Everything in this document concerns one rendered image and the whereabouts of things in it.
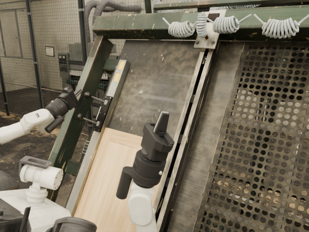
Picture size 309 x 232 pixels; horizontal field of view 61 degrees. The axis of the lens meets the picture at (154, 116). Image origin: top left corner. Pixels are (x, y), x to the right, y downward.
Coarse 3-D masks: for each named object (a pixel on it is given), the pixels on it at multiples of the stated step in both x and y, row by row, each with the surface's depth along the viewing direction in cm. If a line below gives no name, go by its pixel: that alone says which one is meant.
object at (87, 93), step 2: (86, 92) 134; (88, 92) 134; (84, 94) 134; (86, 94) 134; (88, 94) 134; (90, 94) 134; (84, 96) 135; (86, 96) 134; (88, 96) 134; (90, 96) 135; (92, 96) 136; (86, 98) 135; (88, 98) 135; (94, 98) 137; (96, 98) 137; (98, 100) 138; (100, 100) 138; (102, 100) 139; (106, 100) 139; (104, 102) 139; (106, 102) 139; (104, 104) 140; (106, 104) 139
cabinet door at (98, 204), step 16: (112, 144) 134; (128, 144) 128; (96, 160) 135; (112, 160) 130; (128, 160) 126; (96, 176) 132; (112, 176) 127; (96, 192) 129; (112, 192) 125; (128, 192) 120; (80, 208) 130; (96, 208) 126; (112, 208) 122; (128, 208) 118; (96, 224) 123; (112, 224) 119; (128, 224) 115
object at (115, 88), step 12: (120, 60) 146; (120, 72) 143; (120, 84) 144; (108, 120) 140; (96, 132) 138; (96, 144) 136; (84, 168) 134; (84, 180) 133; (72, 192) 133; (72, 204) 131; (72, 216) 130
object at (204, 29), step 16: (224, 16) 115; (208, 32) 115; (208, 48) 113; (208, 64) 114; (192, 80) 116; (208, 80) 117; (192, 96) 114; (192, 112) 111; (192, 128) 111; (176, 144) 110; (176, 160) 108; (176, 176) 106; (160, 192) 107; (176, 192) 109; (160, 208) 108; (160, 224) 103
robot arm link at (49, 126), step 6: (48, 108) 127; (54, 108) 127; (54, 114) 127; (60, 114) 129; (48, 120) 123; (54, 120) 126; (60, 120) 127; (42, 126) 125; (48, 126) 124; (54, 126) 125; (42, 132) 129; (48, 132) 124
